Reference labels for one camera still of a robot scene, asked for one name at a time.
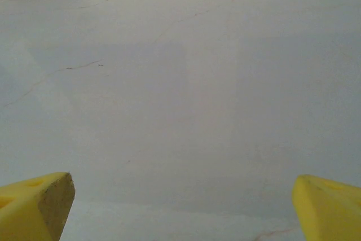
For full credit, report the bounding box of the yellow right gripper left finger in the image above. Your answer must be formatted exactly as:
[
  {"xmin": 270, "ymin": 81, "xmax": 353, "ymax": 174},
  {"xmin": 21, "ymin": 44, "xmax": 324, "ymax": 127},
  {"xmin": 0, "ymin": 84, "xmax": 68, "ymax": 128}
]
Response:
[{"xmin": 0, "ymin": 172, "xmax": 76, "ymax": 241}]

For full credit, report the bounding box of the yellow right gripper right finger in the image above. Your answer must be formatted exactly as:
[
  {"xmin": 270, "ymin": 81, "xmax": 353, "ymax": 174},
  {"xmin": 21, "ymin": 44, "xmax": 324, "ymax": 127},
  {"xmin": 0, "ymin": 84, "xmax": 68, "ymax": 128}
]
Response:
[{"xmin": 292, "ymin": 174, "xmax": 361, "ymax": 241}]

